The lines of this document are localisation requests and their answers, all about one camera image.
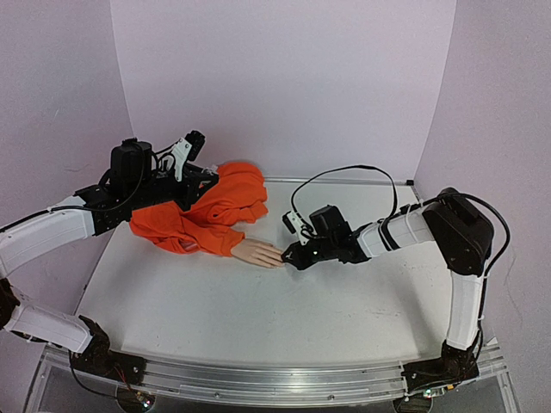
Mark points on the mannequin hand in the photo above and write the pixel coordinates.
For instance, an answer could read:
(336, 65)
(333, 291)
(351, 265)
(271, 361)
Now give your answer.
(258, 253)

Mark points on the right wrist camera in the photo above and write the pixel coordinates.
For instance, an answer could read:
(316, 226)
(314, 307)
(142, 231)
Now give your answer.
(295, 225)

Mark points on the orange sweatshirt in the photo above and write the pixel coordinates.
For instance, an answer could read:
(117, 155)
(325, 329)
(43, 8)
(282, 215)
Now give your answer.
(239, 197)

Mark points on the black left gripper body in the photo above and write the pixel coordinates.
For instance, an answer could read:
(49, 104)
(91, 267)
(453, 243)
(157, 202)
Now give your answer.
(186, 200)

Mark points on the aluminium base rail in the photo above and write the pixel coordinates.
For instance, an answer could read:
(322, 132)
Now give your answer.
(158, 384)

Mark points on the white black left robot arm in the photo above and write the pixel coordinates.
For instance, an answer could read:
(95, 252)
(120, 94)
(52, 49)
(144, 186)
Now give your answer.
(138, 177)

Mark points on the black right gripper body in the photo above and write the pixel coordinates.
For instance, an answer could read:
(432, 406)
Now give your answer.
(299, 255)

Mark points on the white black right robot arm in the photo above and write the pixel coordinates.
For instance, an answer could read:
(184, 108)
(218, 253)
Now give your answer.
(463, 236)

